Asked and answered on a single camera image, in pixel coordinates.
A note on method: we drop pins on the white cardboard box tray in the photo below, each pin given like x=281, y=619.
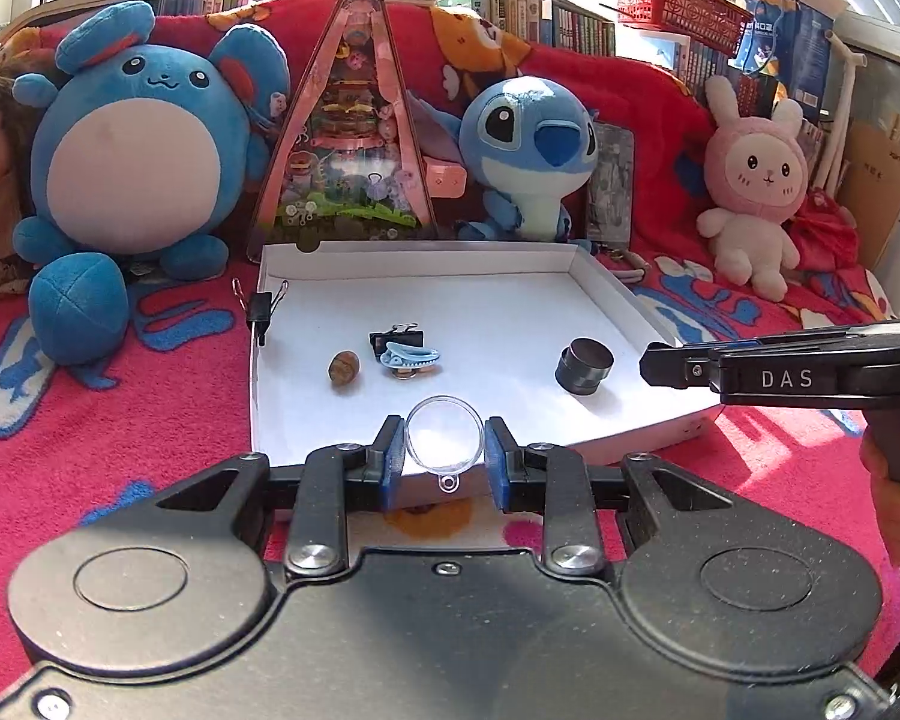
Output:
x=495, y=315

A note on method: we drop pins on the black round tin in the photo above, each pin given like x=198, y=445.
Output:
x=581, y=371

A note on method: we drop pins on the person's right hand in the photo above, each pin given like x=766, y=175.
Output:
x=896, y=517

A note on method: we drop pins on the clear round plastic lid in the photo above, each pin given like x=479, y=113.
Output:
x=444, y=435

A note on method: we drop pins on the black binder clip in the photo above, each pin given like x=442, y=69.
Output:
x=261, y=311
x=381, y=337

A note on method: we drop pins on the brown walnut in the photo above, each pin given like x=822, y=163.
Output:
x=345, y=369

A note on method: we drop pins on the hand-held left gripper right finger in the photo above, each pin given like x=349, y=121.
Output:
x=496, y=465

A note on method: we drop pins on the blue paper bag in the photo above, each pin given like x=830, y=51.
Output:
x=802, y=52

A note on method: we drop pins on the brown cardboard board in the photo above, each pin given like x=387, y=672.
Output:
x=881, y=187

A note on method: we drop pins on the row of books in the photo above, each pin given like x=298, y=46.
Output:
x=570, y=26

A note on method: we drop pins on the red plastic basket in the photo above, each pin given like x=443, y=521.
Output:
x=675, y=0

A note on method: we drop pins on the blue alien plush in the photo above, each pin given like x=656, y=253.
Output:
x=517, y=135

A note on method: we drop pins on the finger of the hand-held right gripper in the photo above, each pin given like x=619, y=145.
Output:
x=679, y=367

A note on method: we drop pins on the pink bunny plush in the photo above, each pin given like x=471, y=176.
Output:
x=754, y=172

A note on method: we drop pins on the blue hair clip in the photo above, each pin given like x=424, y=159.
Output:
x=412, y=358

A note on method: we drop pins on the blue round mouse plush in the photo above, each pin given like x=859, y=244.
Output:
x=135, y=165

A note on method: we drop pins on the red crumpled cloth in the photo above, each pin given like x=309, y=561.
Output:
x=825, y=232

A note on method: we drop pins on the triangular miniature house model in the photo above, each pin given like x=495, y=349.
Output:
x=345, y=165

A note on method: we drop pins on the white pipe rack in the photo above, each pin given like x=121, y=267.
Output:
x=847, y=90

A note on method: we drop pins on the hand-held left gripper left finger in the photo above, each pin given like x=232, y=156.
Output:
x=394, y=461

